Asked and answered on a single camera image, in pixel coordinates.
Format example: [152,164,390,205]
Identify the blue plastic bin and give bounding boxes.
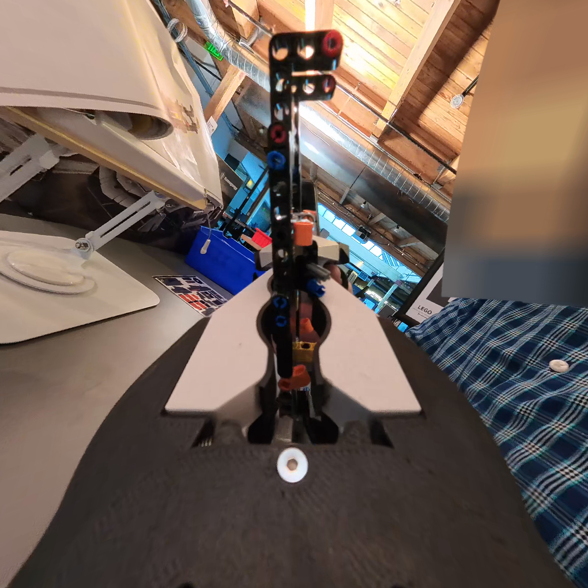
[185,225,272,295]

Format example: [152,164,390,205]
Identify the lego instruction booklet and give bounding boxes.
[0,0,223,203]

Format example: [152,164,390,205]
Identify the silver ventilation ducts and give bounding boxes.
[165,0,453,222]

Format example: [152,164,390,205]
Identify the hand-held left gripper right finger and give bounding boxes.
[321,279,423,417]

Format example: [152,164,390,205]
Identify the lego sticker sheet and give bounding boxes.
[153,275,231,318]

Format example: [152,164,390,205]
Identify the black lego chassis build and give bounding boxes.
[266,30,345,416]

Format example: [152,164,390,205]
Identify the person's plaid shirt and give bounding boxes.
[404,298,588,588]

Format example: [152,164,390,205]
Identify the black lego gear rack assembly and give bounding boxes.
[296,246,331,281]

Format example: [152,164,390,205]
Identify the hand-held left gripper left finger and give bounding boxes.
[164,275,277,415]

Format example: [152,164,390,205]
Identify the white book stand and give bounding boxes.
[0,106,223,345]

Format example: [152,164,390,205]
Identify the framed marker sign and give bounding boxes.
[404,248,455,324]

